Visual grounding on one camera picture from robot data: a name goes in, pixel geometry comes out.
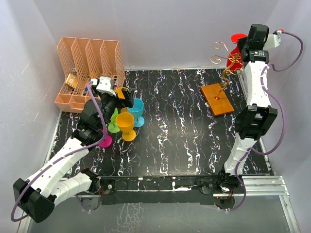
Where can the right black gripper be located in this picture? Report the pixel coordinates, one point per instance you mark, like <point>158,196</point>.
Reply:
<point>240,41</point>

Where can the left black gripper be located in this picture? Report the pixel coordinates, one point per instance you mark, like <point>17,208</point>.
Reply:
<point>128,102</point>

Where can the yellow-orange wine glass front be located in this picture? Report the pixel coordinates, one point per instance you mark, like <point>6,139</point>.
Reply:
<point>120,93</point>

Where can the red wine glass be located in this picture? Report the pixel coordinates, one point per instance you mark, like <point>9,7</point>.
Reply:
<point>234,61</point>

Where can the cyan wine glass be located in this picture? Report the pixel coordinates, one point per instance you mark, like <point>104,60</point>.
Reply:
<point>136,111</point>

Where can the orange wine glass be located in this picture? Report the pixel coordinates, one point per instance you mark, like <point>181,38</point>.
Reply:
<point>125,122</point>

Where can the green wine glass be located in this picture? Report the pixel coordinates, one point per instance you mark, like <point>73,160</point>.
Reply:
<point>112,126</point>

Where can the magenta wine glass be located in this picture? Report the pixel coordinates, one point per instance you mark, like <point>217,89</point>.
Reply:
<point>107,141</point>

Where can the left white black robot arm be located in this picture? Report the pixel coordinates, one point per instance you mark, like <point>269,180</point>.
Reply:
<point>38,195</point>

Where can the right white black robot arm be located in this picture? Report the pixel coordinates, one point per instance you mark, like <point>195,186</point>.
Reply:
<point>256,118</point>

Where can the yellow tag in organizer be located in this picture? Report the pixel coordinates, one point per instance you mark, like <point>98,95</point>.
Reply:
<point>71,80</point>

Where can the peach plastic file organizer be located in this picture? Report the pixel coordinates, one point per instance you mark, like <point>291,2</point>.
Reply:
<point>87,59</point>

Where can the black front base bar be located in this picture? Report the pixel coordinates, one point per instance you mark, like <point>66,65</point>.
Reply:
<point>158,189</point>

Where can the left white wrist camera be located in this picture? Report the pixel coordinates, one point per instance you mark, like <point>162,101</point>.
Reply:
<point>103,85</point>

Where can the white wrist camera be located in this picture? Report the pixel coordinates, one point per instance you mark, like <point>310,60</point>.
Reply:
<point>103,85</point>
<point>273,40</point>

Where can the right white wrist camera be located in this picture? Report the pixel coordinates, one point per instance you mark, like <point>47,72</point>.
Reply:
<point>273,40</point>

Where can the gold wire glass rack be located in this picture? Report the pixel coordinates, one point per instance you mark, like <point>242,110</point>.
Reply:
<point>214,94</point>

